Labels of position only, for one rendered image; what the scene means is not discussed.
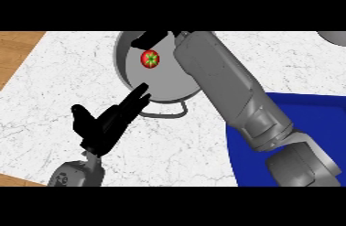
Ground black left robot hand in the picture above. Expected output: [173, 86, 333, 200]
[71, 82, 152, 158]

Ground grey round object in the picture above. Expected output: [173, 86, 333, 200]
[316, 31, 346, 48]

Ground blue tray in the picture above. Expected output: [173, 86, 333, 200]
[226, 91, 346, 188]

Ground grey metal pot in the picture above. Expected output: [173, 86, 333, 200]
[112, 31, 203, 118]

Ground red tomato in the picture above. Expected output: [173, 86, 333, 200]
[139, 49, 161, 70]

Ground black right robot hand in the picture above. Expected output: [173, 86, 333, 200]
[130, 31, 191, 49]

